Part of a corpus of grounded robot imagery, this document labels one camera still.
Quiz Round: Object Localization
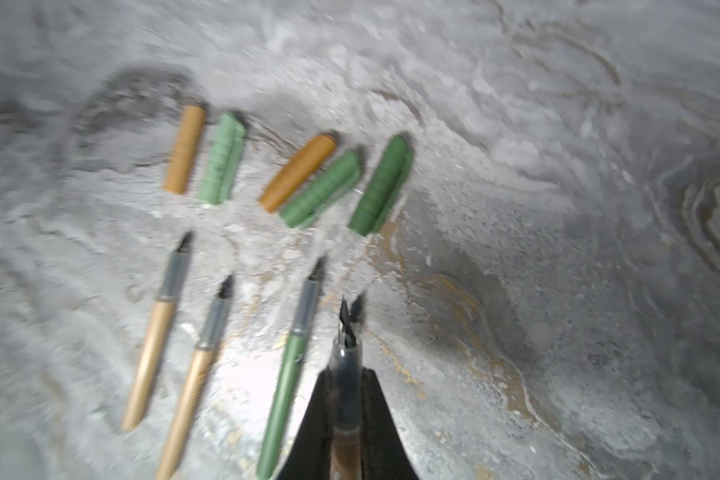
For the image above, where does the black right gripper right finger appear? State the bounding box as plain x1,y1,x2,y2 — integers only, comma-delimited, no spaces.
361,368,419,480

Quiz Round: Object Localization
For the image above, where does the tan pen cap right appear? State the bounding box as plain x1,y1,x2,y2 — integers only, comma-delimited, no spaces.
259,134,337,213

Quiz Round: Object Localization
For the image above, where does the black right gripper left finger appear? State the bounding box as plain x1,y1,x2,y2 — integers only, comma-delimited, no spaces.
276,368,334,480

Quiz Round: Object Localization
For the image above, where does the dark green pen cap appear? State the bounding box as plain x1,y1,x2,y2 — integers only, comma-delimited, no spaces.
348,135,413,237

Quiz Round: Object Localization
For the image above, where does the green pen cap middle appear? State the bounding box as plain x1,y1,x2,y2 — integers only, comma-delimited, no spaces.
279,150,363,229

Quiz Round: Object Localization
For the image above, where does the tan pen far left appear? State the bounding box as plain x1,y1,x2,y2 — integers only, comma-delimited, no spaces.
121,230,194,432

